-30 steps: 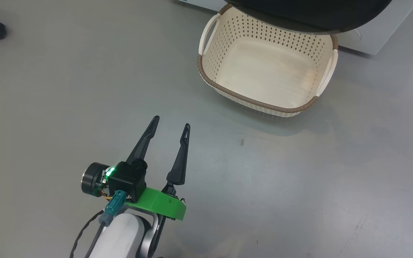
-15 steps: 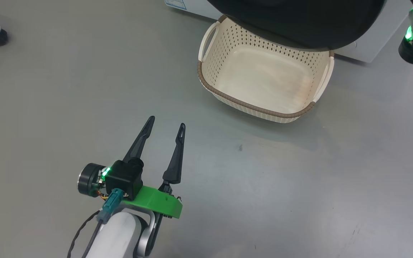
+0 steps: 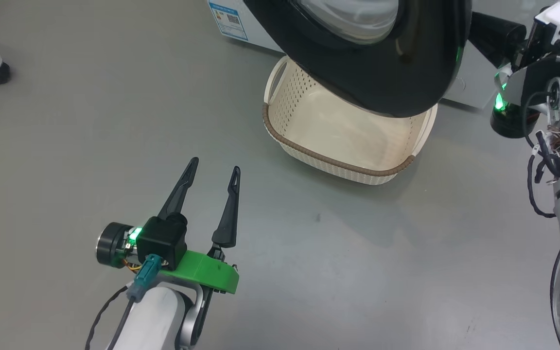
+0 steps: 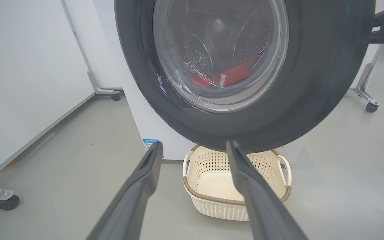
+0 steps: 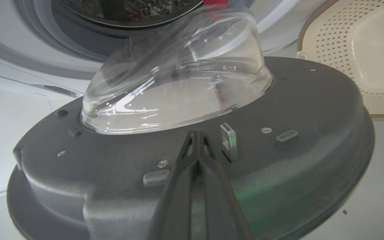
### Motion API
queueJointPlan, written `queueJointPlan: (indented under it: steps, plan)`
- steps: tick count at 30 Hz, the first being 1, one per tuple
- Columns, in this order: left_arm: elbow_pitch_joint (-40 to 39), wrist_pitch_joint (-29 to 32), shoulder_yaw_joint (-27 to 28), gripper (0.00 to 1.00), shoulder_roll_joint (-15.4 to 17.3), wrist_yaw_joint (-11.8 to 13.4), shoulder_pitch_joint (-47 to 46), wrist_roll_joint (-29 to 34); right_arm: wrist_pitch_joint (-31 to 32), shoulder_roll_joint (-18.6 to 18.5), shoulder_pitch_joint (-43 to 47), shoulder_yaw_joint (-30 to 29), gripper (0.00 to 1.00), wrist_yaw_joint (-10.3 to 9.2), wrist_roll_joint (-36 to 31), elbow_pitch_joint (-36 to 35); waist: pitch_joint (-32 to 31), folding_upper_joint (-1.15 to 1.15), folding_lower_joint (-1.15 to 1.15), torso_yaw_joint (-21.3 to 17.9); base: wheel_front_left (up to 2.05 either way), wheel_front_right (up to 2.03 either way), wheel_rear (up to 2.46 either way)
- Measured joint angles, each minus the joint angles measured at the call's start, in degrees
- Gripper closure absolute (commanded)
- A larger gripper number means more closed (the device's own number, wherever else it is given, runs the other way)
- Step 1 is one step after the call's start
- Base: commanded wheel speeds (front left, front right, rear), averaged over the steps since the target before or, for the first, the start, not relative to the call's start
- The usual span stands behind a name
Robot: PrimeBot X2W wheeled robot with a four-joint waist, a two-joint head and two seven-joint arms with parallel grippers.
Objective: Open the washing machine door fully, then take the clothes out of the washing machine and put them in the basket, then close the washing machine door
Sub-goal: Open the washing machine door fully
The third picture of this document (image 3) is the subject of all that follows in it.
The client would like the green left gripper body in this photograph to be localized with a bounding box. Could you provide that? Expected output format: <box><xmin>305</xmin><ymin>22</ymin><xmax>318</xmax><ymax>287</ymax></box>
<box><xmin>96</xmin><ymin>222</ymin><xmax>240</xmax><ymax>295</ymax></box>

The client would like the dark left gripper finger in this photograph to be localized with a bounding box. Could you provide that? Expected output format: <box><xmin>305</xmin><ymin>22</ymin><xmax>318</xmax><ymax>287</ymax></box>
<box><xmin>211</xmin><ymin>166</ymin><xmax>241</xmax><ymax>249</ymax></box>
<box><xmin>157</xmin><ymin>157</ymin><xmax>200</xmax><ymax>222</ymax></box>

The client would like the black round glass washer door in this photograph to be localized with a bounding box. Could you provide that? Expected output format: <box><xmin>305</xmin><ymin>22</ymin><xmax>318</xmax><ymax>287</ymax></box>
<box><xmin>244</xmin><ymin>0</ymin><xmax>472</xmax><ymax>119</ymax></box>

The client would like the white front-load washing machine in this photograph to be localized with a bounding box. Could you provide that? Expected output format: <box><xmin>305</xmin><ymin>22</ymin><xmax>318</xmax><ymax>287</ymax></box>
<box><xmin>207</xmin><ymin>0</ymin><xmax>499</xmax><ymax>110</ymax></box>

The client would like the cream perforated laundry basket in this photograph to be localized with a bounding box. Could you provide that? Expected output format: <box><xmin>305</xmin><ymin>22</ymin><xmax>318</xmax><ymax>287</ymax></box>
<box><xmin>262</xmin><ymin>55</ymin><xmax>439</xmax><ymax>186</ymax></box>

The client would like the blue energy label sticker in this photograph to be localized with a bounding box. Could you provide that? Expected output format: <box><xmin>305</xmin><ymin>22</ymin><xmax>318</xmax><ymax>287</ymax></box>
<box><xmin>210</xmin><ymin>0</ymin><xmax>249</xmax><ymax>41</ymax></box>

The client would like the left cable with teal connector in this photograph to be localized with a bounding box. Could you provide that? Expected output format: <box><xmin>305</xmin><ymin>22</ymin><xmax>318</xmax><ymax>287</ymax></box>
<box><xmin>85</xmin><ymin>254</ymin><xmax>169</xmax><ymax>350</ymax></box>

